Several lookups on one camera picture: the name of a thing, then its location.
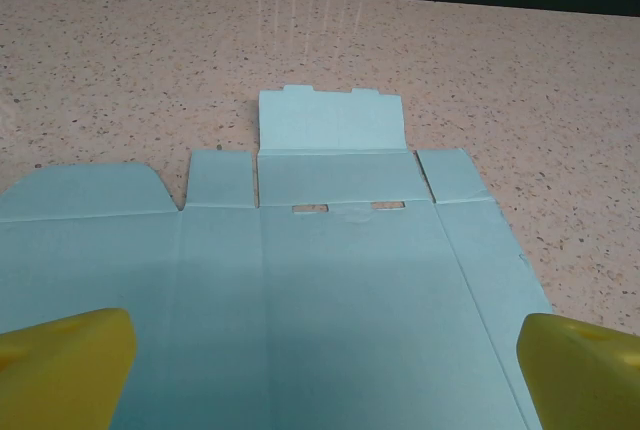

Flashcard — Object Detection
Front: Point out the light blue paper box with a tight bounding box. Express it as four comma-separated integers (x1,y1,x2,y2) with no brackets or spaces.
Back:
0,84,555,430

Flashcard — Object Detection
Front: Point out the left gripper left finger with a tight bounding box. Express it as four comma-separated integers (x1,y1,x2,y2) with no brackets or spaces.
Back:
0,307,138,430

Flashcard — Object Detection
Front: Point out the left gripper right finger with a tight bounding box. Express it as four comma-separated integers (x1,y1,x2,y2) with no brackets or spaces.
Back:
516,313,640,430

